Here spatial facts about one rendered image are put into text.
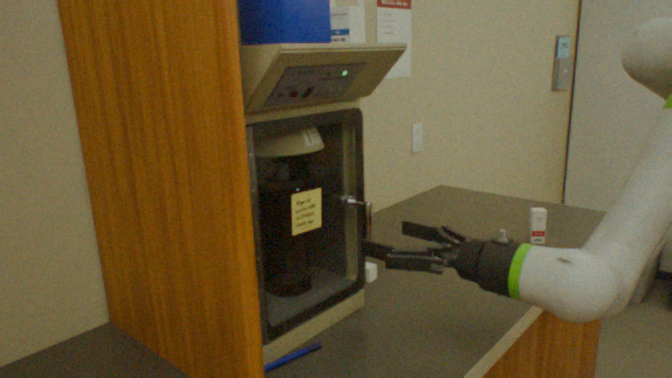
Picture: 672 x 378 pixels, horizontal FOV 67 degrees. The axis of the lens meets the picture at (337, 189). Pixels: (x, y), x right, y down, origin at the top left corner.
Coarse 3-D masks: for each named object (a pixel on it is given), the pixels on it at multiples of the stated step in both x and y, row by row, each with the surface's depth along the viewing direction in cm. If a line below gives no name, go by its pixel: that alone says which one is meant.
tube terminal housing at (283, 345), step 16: (336, 0) 93; (352, 0) 96; (240, 32) 78; (256, 112) 82; (272, 112) 85; (288, 112) 88; (304, 112) 91; (352, 304) 111; (320, 320) 103; (336, 320) 107; (288, 336) 97; (304, 336) 100; (272, 352) 94; (288, 352) 97
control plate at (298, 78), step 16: (336, 64) 82; (352, 64) 85; (288, 80) 77; (304, 80) 80; (320, 80) 83; (336, 80) 86; (352, 80) 90; (272, 96) 78; (288, 96) 81; (320, 96) 88; (336, 96) 91
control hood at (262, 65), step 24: (240, 48) 75; (264, 48) 71; (288, 48) 70; (312, 48) 74; (336, 48) 78; (360, 48) 82; (384, 48) 87; (264, 72) 72; (360, 72) 89; (384, 72) 95; (264, 96) 77; (360, 96) 98
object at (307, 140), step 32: (256, 128) 82; (288, 128) 87; (320, 128) 93; (352, 128) 100; (256, 160) 83; (288, 160) 88; (320, 160) 94; (352, 160) 101; (288, 192) 89; (352, 192) 103; (288, 224) 90; (352, 224) 104; (288, 256) 92; (320, 256) 98; (352, 256) 106; (288, 288) 93; (320, 288) 100; (352, 288) 108; (288, 320) 94
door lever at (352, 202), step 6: (354, 198) 103; (348, 204) 102; (354, 204) 102; (360, 204) 101; (366, 204) 99; (372, 204) 100; (366, 210) 100; (366, 216) 100; (372, 216) 101; (366, 222) 100; (372, 222) 101; (366, 228) 101; (372, 228) 101; (366, 234) 101; (372, 234) 102; (372, 240) 102
